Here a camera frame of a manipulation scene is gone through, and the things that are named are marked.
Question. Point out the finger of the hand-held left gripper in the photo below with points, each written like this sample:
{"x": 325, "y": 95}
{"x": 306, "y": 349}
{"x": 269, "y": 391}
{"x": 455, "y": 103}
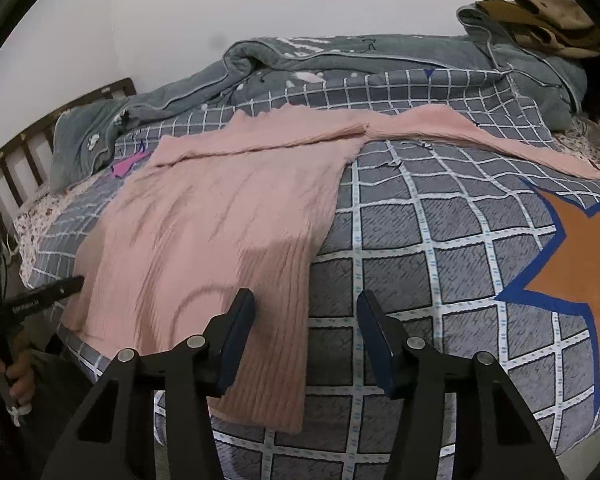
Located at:
{"x": 65, "y": 287}

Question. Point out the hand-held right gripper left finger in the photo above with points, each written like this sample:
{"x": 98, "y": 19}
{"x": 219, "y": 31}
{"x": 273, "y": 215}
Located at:
{"x": 241, "y": 320}

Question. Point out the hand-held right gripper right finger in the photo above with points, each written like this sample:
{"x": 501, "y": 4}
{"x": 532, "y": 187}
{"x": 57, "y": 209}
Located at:
{"x": 372, "y": 325}

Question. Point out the pink knit sweater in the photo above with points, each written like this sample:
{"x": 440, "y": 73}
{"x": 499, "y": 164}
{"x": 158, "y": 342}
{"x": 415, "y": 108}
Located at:
{"x": 205, "y": 220}

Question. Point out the brown folded clothes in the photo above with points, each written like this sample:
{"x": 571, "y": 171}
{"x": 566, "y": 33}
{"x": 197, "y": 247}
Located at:
{"x": 545, "y": 20}

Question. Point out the person's left hand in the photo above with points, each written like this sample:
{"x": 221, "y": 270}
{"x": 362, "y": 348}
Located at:
{"x": 22, "y": 377}

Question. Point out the grey plaid star-print duvet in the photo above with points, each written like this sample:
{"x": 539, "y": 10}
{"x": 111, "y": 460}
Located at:
{"x": 430, "y": 260}

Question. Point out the person's grey trousers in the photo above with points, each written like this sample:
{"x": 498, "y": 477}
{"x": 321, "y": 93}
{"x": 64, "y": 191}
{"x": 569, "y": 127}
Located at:
{"x": 55, "y": 400}

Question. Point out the dark wooden headboard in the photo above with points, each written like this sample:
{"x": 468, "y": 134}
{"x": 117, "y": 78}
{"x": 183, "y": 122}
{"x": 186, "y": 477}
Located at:
{"x": 10, "y": 155}

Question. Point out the grey-green quilt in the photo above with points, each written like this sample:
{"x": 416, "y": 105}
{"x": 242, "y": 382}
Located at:
{"x": 380, "y": 52}

